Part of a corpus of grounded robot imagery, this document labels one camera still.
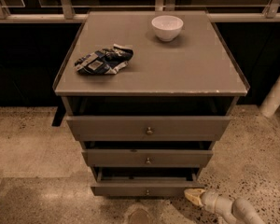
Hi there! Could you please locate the grey bottom drawer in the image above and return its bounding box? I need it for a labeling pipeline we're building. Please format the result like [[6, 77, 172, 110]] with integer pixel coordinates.
[[91, 167, 203, 197]]

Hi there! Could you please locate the grey drawer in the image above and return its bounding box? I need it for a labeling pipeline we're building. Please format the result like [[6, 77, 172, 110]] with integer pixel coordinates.
[[91, 167, 203, 197], [82, 149, 213, 168], [66, 116, 231, 141]]

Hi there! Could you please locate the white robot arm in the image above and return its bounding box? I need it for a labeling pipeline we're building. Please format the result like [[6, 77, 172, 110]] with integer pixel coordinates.
[[184, 189, 265, 224]]

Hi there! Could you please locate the grey wooden drawer cabinet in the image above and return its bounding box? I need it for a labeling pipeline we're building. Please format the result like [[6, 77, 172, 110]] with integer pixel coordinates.
[[52, 9, 250, 173]]

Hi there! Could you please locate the grey middle drawer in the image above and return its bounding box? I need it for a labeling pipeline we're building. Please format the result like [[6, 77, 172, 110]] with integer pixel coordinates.
[[82, 149, 213, 168]]

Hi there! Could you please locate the grey top drawer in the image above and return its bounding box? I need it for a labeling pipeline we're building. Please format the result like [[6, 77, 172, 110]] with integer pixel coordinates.
[[66, 116, 231, 141]]

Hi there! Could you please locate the white angled pole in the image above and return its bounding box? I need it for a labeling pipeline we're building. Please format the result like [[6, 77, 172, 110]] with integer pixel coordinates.
[[259, 76, 280, 118]]

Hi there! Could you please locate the crumpled blue chip bag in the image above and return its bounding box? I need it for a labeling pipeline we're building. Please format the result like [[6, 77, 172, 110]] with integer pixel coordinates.
[[74, 44, 133, 76]]

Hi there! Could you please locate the white ceramic bowl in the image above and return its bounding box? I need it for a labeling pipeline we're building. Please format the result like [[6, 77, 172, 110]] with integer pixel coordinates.
[[151, 15, 184, 42]]

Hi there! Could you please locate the metal window railing frame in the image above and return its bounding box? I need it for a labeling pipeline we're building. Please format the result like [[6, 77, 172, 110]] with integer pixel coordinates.
[[0, 0, 280, 22]]

